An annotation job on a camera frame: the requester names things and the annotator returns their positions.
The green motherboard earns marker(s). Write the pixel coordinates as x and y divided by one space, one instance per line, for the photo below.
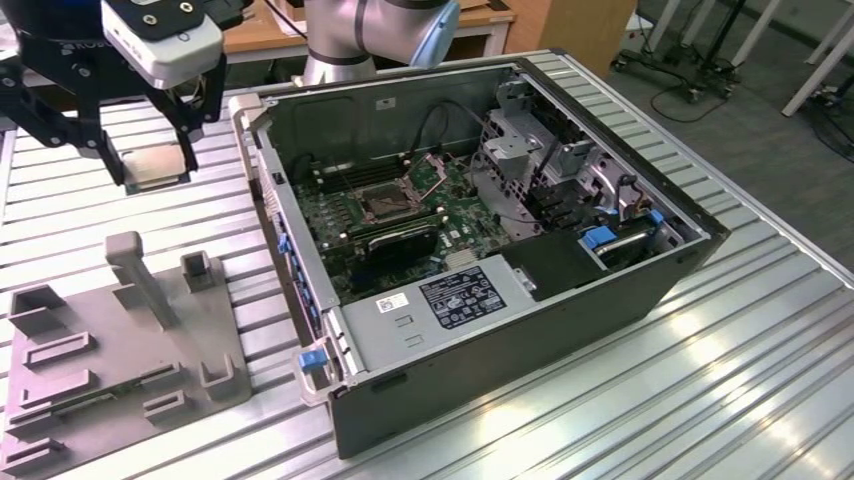
467 205

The wooden desk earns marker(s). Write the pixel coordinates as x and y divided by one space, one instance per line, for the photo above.
246 45

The black wheeled stand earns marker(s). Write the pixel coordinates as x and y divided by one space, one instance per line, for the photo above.
723 30

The black graphics card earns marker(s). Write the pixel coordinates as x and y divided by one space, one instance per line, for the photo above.
400 247

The black RAM slot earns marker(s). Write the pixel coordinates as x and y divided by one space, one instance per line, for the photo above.
360 179
347 239
360 173
427 219
360 185

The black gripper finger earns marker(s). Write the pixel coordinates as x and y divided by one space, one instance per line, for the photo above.
212 85
40 117

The green RAM stick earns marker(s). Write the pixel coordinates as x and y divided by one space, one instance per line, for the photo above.
93 400

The grey parts rack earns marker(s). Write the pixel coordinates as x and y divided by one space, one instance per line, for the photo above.
133 350

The silver drive cage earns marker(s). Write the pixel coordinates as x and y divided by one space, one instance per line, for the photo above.
509 150

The small silver heatsink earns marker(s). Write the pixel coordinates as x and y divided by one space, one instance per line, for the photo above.
461 259

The blue slot tab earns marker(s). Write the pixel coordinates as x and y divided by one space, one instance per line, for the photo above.
281 242

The white table leg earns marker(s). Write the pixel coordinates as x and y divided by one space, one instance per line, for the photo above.
795 105

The silver CPU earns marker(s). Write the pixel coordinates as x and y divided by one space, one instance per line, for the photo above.
153 167

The black disk bay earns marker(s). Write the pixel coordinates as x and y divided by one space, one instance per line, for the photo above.
627 257

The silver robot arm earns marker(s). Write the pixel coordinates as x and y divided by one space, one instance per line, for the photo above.
387 20

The small blue clip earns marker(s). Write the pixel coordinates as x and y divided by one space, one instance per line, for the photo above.
653 218

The blue release latch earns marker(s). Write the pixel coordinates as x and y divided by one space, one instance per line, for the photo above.
312 362

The silver power supply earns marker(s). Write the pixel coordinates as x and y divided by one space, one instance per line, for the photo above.
400 330

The black plastic shroud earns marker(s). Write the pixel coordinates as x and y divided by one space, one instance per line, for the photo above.
549 267

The black PC case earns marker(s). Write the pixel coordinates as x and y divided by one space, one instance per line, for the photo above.
533 360

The wooden cabinet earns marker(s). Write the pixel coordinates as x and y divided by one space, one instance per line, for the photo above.
580 30

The CPU socket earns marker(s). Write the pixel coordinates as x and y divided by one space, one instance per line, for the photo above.
387 205

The blue disk latch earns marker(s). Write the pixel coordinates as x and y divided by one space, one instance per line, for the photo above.
595 237

